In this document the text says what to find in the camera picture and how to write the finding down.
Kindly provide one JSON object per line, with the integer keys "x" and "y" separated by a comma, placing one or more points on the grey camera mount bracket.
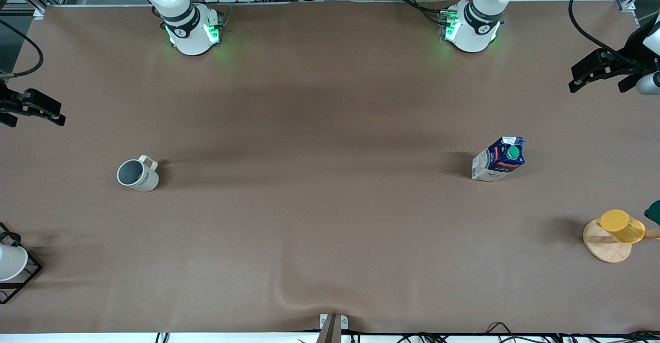
{"x": 332, "y": 327}

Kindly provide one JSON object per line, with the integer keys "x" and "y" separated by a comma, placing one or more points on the yellow plastic cup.
{"x": 621, "y": 227}

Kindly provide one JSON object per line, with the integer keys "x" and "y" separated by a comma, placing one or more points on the dark green cup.
{"x": 654, "y": 213}

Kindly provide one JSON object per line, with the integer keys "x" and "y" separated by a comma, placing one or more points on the blue and white milk carton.
{"x": 497, "y": 160}

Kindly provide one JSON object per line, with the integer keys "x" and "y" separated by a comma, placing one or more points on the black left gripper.
{"x": 635, "y": 62}

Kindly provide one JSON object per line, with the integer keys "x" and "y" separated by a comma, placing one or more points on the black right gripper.
{"x": 7, "y": 101}

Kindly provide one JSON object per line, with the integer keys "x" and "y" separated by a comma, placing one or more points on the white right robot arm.
{"x": 188, "y": 28}

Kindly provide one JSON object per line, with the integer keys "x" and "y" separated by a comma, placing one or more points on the white mug with grey inside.
{"x": 136, "y": 174}

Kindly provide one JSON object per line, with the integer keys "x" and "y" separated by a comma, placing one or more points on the round wooden cup stand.
{"x": 606, "y": 247}

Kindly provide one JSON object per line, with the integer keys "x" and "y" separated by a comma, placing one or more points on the brown table cloth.
{"x": 330, "y": 229}

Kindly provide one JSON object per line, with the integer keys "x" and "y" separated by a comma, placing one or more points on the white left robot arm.
{"x": 472, "y": 31}

